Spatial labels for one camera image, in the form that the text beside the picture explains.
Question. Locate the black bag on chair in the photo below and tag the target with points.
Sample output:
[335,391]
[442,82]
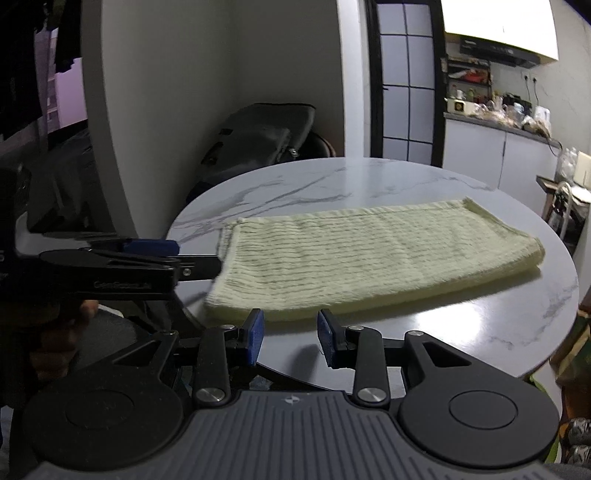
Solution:
[262,135]

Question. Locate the white small kitchen appliance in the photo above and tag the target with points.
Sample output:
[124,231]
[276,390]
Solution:
[461,107]

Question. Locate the pale yellow knitted towel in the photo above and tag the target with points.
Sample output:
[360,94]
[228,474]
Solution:
[352,260]

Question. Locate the brown paper bag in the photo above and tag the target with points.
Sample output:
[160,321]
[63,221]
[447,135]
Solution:
[571,362]

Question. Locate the black spice rack shelf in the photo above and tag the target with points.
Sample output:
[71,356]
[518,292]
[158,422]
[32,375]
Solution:
[469,79]

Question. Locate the white upper kitchen cabinet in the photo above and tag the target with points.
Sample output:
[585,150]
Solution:
[526,24]

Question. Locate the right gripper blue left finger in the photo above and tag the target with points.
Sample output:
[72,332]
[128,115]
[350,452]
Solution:
[255,329]

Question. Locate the white rolling shelf cart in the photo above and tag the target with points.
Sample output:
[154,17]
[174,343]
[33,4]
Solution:
[566,209]

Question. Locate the black range hood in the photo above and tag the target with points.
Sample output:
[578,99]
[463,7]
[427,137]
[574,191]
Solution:
[498,53]

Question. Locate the white lower kitchen cabinet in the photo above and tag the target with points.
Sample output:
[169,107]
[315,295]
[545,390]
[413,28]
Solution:
[502,157]

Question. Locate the white electric kettle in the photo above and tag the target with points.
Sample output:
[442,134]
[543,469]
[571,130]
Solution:
[542,116]

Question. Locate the person's left hand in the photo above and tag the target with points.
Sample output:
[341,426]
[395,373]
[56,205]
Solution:
[79,324]

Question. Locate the white kitchen cabinet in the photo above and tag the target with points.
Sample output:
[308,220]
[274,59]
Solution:
[502,157]
[526,24]

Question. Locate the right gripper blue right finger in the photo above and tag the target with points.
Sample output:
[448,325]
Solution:
[329,336]

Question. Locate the black framed glass door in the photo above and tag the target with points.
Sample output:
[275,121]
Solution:
[407,55]

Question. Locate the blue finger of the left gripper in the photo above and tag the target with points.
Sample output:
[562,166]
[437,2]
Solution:
[151,247]
[198,267]

